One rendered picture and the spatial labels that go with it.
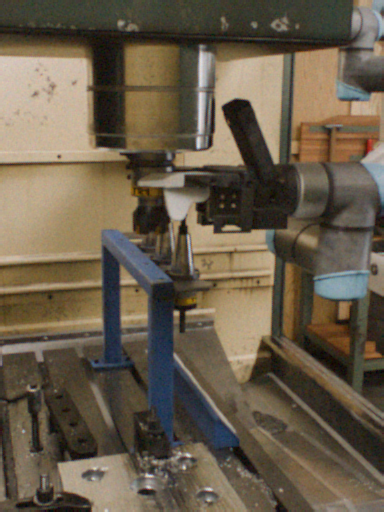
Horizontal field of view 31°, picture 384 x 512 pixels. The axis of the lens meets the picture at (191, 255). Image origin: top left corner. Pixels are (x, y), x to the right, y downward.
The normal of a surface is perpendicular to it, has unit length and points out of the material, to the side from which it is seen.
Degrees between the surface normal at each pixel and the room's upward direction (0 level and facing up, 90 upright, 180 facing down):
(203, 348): 24
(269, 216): 90
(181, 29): 113
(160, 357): 90
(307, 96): 90
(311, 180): 62
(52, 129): 90
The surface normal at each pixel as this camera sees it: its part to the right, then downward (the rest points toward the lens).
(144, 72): 0.00, 0.23
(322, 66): 0.29, 0.22
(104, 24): 0.27, 0.58
